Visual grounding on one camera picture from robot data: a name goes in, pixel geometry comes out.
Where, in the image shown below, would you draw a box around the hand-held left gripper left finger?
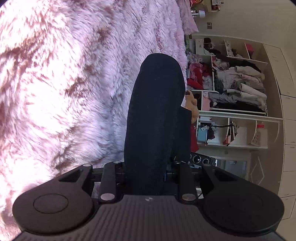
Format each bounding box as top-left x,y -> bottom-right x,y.
58,161 -> 127,202

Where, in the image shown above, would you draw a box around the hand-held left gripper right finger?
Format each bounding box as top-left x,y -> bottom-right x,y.
163,162 -> 237,202

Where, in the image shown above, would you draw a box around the black sock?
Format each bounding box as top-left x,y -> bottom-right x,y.
124,53 -> 192,196

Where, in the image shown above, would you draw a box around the turquoise bag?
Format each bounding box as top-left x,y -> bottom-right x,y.
199,126 -> 208,143

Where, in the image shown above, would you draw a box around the grey clothes pile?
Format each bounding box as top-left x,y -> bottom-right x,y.
208,65 -> 267,114

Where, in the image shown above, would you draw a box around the red clothes pile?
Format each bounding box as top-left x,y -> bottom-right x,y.
187,62 -> 214,91

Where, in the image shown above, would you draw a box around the white open shelf unit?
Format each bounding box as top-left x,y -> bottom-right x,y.
185,35 -> 284,151

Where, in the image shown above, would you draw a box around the white cabinet doors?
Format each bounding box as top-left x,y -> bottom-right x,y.
264,43 -> 296,220

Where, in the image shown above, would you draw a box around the white box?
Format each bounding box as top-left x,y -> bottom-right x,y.
195,39 -> 204,55

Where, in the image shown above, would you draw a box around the pale pink fluffy blanket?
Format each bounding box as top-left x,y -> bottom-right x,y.
176,0 -> 199,35

